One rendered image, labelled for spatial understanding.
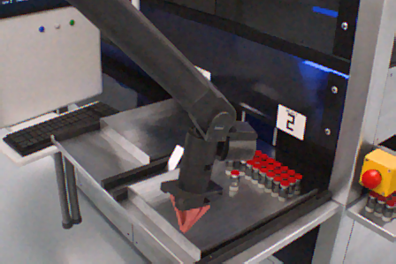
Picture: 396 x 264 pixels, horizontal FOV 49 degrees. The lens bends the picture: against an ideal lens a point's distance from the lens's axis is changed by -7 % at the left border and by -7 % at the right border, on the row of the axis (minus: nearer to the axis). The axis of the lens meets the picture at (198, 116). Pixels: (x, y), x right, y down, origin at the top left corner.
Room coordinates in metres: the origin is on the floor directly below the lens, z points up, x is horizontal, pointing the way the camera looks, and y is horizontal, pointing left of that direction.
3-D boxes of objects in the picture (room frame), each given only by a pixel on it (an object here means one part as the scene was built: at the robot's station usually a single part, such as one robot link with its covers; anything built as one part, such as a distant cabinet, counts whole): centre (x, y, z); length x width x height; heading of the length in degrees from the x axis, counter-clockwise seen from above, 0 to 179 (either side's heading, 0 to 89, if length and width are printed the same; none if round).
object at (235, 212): (0.85, -0.06, 0.90); 0.34 x 0.26 x 0.04; 129
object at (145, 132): (1.18, 0.07, 0.90); 0.34 x 0.26 x 0.04; 130
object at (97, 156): (1.00, 0.01, 0.87); 0.70 x 0.48 x 0.02; 40
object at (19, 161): (1.34, 0.48, 0.79); 0.45 x 0.28 x 0.03; 138
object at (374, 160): (0.80, -0.40, 1.00); 0.08 x 0.07 x 0.07; 130
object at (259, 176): (0.91, -0.15, 0.90); 0.18 x 0.02 x 0.05; 39
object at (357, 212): (0.82, -0.44, 0.87); 0.14 x 0.13 x 0.02; 130
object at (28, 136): (1.31, 0.43, 0.82); 0.40 x 0.14 x 0.02; 138
